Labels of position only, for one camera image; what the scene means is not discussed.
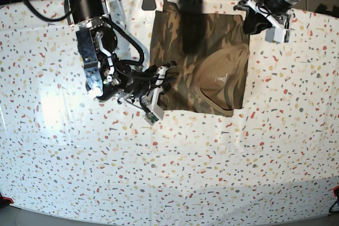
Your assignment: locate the red clamp right corner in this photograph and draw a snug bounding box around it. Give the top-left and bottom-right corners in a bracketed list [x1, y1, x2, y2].
[332, 186, 339, 201]

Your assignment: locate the camouflage T-shirt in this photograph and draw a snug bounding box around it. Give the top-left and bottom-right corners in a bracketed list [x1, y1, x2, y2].
[150, 0, 249, 117]

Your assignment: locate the red clamp left corner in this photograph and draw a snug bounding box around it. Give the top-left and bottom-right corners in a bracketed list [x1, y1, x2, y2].
[0, 196, 13, 209]

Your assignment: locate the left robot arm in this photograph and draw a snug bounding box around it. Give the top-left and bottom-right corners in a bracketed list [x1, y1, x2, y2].
[234, 0, 300, 43]

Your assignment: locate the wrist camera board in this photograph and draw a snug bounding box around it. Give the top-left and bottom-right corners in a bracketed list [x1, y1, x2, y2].
[144, 112, 159, 126]
[284, 29, 291, 43]

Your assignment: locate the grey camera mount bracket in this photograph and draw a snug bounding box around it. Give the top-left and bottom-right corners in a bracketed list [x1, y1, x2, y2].
[141, 0, 157, 11]

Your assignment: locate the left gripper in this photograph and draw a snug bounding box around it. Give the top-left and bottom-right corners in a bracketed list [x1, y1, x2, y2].
[234, 0, 295, 43]

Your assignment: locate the red clamp corner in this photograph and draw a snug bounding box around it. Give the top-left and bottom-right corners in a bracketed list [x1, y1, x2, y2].
[0, 196, 13, 209]
[332, 186, 339, 201]

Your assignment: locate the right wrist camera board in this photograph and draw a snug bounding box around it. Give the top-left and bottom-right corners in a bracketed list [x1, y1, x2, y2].
[144, 112, 159, 126]

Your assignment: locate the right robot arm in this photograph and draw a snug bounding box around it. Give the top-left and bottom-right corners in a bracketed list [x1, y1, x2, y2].
[63, 0, 176, 125]

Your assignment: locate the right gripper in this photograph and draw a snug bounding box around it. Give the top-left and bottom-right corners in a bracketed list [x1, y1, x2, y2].
[117, 61, 178, 121]

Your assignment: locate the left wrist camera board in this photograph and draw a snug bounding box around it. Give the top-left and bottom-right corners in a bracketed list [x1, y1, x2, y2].
[284, 29, 291, 43]

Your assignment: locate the terrazzo pattern tablecloth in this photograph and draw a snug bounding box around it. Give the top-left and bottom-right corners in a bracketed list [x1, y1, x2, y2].
[1, 3, 338, 225]

